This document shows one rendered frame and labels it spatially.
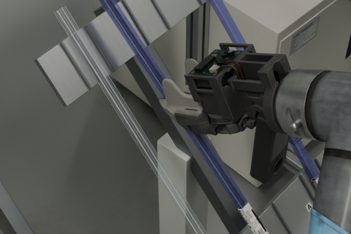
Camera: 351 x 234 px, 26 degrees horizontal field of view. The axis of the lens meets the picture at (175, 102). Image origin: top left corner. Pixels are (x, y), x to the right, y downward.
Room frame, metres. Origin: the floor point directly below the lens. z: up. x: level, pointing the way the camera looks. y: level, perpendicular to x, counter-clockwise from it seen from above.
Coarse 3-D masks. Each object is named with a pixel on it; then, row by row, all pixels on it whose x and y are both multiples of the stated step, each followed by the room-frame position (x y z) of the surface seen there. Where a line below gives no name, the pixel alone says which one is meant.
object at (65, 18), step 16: (64, 16) 0.72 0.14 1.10; (80, 32) 0.71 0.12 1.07; (80, 48) 0.69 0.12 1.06; (96, 64) 0.68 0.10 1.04; (112, 96) 0.66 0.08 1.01; (128, 112) 0.65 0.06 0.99; (128, 128) 0.64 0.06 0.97; (144, 144) 0.63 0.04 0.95; (160, 160) 0.62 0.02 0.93; (160, 176) 0.60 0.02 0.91; (176, 192) 0.59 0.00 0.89; (192, 224) 0.57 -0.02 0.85
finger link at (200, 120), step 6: (174, 114) 0.62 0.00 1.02; (180, 114) 0.61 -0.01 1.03; (204, 114) 0.60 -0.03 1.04; (180, 120) 0.61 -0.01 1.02; (186, 120) 0.60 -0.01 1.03; (192, 120) 0.60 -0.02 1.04; (198, 120) 0.59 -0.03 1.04; (204, 120) 0.59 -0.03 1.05; (186, 126) 0.59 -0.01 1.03; (192, 126) 0.59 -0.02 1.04; (198, 126) 0.58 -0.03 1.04; (204, 126) 0.58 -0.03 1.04; (210, 126) 0.58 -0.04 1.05; (216, 126) 0.58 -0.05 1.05; (222, 126) 0.58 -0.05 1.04; (192, 132) 0.59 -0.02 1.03; (198, 132) 0.58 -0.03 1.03; (204, 132) 0.58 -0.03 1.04; (210, 132) 0.57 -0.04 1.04; (216, 132) 0.57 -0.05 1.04
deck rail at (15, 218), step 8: (0, 184) 0.58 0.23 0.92; (0, 192) 0.58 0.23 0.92; (0, 200) 0.57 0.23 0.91; (8, 200) 0.57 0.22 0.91; (0, 208) 0.56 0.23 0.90; (8, 208) 0.56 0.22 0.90; (16, 208) 0.57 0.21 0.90; (0, 216) 0.56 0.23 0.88; (8, 216) 0.55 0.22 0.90; (16, 216) 0.56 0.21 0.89; (0, 224) 0.57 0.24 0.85; (8, 224) 0.55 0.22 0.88; (16, 224) 0.55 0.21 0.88; (24, 224) 0.55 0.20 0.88; (8, 232) 0.56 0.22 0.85; (16, 232) 0.54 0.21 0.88; (24, 232) 0.54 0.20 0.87; (32, 232) 0.55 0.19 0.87
